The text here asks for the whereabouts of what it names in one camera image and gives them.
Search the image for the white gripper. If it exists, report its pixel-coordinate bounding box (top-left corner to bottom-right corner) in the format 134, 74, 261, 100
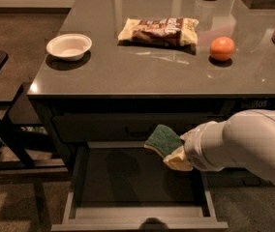
164, 121, 238, 172

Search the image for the green and yellow sponge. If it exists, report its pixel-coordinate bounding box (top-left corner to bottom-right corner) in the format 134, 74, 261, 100
144, 125, 183, 159

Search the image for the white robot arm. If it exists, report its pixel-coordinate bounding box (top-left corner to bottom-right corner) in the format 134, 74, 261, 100
164, 110, 275, 185

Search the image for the open grey middle drawer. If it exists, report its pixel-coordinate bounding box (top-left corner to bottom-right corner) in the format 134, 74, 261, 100
51, 144, 229, 232

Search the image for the closed grey top drawer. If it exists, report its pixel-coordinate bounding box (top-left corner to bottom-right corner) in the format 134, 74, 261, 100
52, 113, 226, 143

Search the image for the grey kitchen island cabinet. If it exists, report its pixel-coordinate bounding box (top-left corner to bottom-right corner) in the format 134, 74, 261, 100
27, 94, 275, 179

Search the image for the orange round fruit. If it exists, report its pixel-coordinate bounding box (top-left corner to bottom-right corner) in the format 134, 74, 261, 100
210, 37, 235, 62

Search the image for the brown and yellow snack bag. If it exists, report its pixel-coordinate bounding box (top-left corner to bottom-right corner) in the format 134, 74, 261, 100
118, 17, 199, 47

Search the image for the white paper bowl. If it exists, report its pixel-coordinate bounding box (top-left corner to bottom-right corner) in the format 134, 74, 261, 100
46, 34, 92, 61

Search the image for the black bar stool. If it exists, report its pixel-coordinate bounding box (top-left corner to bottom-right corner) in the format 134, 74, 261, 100
0, 50, 66, 172

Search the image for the black drawer handle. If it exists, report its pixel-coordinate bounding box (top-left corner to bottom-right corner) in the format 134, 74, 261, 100
125, 127, 151, 137

